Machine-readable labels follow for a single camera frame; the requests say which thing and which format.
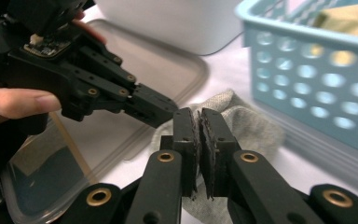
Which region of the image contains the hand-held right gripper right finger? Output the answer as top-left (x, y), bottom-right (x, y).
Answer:
top-left (200, 107), bottom-right (241, 200)

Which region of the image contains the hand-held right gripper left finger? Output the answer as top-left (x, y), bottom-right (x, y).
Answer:
top-left (159, 106), bottom-right (200, 199)

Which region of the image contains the clear plastic tray lid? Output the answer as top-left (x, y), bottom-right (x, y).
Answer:
top-left (0, 19), bottom-right (209, 224)

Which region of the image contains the grey sock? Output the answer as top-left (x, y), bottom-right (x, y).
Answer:
top-left (150, 89), bottom-right (285, 224)

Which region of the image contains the white divided storage box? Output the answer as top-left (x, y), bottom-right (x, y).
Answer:
top-left (94, 0), bottom-right (243, 56)

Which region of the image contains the blue perforated plastic basket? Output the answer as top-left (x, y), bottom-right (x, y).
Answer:
top-left (234, 0), bottom-right (358, 158)

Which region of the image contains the yellow sock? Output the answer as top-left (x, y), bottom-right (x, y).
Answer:
top-left (313, 3), bottom-right (358, 40)

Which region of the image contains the white table mat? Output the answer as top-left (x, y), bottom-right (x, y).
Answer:
top-left (83, 6), bottom-right (358, 224)

